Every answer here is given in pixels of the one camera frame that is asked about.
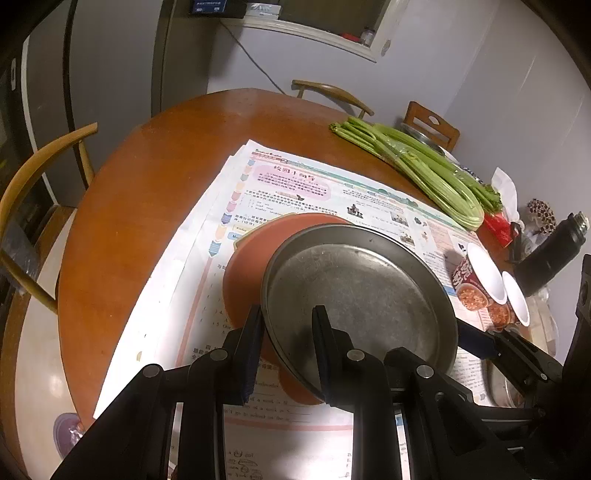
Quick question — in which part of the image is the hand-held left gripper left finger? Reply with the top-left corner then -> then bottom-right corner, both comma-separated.
48,305 -> 266,480

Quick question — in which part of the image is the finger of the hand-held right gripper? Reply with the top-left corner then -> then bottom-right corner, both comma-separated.
455,320 -> 565,393

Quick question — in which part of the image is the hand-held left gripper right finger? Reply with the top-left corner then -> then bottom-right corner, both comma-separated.
311,305 -> 527,480

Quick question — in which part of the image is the white red noodle bowl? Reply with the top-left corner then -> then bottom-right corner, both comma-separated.
485,271 -> 531,328
452,242 -> 504,310

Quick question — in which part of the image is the shallow metal plate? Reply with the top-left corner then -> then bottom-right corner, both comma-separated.
261,224 -> 459,402

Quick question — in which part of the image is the orange bear-shaped plate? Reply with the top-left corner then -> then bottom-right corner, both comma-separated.
222,212 -> 356,407

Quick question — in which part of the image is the yellow shell-shaped plate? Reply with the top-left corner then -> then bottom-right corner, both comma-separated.
232,212 -> 298,252

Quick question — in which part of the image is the black thermos flask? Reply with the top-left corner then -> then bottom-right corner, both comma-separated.
515,211 -> 591,296

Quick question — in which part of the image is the brown spotted pouch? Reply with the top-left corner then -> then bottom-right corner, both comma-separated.
526,198 -> 557,232

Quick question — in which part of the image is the printed newspaper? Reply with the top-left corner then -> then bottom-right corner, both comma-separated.
92,138 -> 546,480

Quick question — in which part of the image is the large celery bunch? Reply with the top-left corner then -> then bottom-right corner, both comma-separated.
329,116 -> 485,232

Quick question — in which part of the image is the leafy celery bunch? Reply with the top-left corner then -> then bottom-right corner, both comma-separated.
379,124 -> 503,214

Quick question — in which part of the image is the purple plastic item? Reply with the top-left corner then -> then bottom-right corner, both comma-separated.
52,412 -> 87,457

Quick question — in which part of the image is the metal basin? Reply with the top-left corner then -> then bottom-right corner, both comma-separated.
401,121 -> 446,155

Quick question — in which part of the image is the wooden chair with cutout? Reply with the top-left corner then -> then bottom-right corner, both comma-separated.
404,102 -> 460,151

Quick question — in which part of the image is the curved back wooden chair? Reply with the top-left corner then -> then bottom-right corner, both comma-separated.
291,79 -> 375,118

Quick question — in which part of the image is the wooden armchair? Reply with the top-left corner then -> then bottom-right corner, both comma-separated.
0,122 -> 100,319

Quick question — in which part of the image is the white framed window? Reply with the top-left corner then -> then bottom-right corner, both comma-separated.
240,0 -> 398,64

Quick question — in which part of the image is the grey refrigerator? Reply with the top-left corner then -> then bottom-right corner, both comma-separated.
21,0 -> 213,204

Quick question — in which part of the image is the white flat packet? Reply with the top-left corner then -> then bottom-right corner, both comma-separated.
247,2 -> 281,19

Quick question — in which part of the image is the blue box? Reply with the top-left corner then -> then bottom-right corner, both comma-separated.
187,0 -> 229,14

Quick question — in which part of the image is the black flask strap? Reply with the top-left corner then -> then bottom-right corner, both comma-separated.
508,222 -> 527,265

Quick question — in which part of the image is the black wall cable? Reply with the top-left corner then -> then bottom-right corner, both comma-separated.
222,18 -> 288,96

